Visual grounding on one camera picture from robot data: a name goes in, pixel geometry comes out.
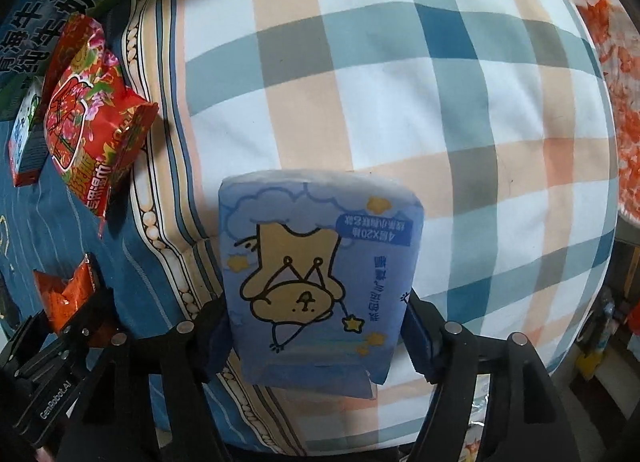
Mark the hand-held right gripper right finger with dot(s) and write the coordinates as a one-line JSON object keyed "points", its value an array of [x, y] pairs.
{"points": [[419, 339]]}

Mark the blue striped bed sheet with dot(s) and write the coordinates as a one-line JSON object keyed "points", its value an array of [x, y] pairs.
{"points": [[45, 227]]}

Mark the blue cartoon tissue pack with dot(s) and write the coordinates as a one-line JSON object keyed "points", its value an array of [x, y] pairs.
{"points": [[320, 272]]}

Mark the plaid quilt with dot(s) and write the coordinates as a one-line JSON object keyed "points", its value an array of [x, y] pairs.
{"points": [[400, 91]]}

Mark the red floral wet wipes pack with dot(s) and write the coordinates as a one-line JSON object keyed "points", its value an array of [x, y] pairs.
{"points": [[90, 116]]}

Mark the orange white floral cloth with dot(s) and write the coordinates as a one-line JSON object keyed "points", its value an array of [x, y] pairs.
{"points": [[615, 91]]}

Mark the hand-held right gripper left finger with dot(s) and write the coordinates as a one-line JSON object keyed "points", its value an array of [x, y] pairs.
{"points": [[216, 348]]}

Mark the orange snack packet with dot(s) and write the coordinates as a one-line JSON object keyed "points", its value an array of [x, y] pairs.
{"points": [[65, 292]]}

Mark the blue milk carton box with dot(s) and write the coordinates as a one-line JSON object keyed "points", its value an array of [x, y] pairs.
{"points": [[55, 16]]}

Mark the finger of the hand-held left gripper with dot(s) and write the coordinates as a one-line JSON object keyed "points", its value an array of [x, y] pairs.
{"points": [[92, 314]]}

